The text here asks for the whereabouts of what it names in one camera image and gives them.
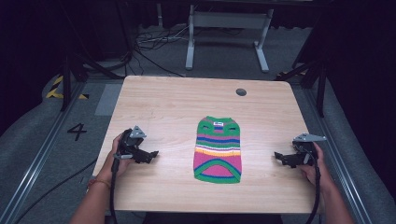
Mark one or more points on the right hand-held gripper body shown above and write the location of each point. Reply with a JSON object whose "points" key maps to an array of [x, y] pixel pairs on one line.
{"points": [[306, 152]]}

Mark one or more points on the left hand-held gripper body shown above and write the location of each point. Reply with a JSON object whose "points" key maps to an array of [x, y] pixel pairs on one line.
{"points": [[132, 144]]}

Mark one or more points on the striped knitted pet sweater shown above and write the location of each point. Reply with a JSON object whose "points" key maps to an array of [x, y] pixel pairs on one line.
{"points": [[218, 149]]}

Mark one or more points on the person's right hand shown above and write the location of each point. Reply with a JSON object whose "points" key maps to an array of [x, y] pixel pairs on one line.
{"points": [[317, 172]]}

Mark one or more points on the person's left hand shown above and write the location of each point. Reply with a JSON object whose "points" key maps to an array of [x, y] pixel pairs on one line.
{"points": [[113, 165]]}

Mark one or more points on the black metal stand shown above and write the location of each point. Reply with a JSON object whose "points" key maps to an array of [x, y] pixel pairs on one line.
{"points": [[66, 84], [320, 90]]}

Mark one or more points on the metal floor rail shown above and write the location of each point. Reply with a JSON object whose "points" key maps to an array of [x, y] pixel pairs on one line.
{"points": [[37, 161], [336, 152]]}

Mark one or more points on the white metal desk frame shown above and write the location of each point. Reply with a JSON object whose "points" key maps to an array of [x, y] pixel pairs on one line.
{"points": [[230, 20]]}

